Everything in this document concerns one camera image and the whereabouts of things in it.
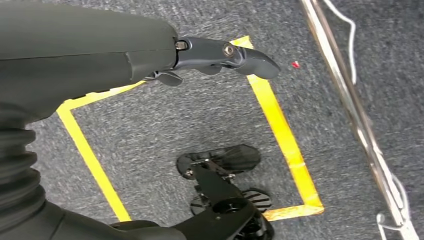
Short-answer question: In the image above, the yellow floor tape square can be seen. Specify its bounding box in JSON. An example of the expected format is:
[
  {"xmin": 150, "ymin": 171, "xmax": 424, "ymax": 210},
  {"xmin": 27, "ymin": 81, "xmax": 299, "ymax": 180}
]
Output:
[{"xmin": 55, "ymin": 34, "xmax": 326, "ymax": 223}]

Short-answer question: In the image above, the chrome frame bar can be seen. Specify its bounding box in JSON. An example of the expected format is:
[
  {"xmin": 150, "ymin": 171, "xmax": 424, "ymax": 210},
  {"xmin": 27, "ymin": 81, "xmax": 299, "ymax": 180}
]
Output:
[{"xmin": 299, "ymin": 0, "xmax": 420, "ymax": 240}]

